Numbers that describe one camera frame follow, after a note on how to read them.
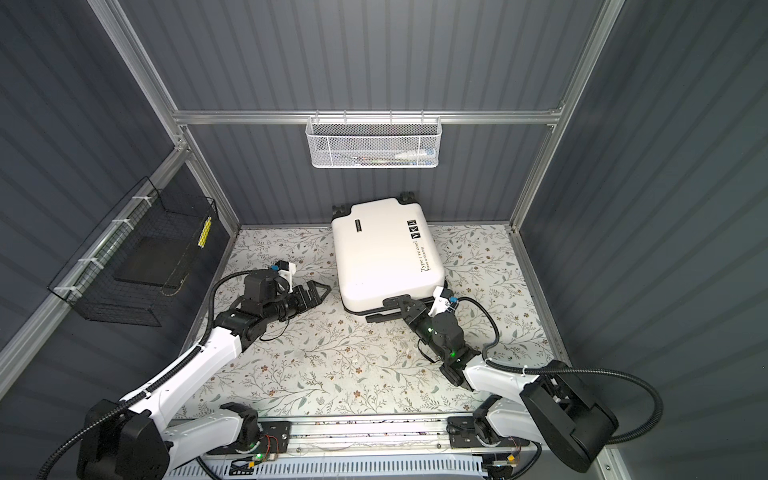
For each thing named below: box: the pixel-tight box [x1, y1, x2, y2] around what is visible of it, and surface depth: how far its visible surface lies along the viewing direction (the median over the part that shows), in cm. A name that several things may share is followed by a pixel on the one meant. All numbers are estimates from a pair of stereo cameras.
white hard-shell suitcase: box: [331, 192, 446, 314], surface depth 88 cm
